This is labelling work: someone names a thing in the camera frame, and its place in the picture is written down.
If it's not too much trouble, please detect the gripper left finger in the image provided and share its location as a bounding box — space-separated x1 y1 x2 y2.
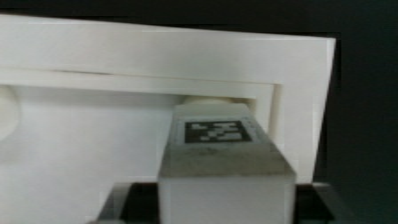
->
96 182 160 224

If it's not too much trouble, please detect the white square tabletop tray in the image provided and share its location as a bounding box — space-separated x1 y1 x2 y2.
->
0 14 336 224

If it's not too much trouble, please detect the white leg with tag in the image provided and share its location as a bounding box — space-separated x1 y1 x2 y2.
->
159 97 297 224

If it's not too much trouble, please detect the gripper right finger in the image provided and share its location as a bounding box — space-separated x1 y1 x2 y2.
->
294 182 356 224

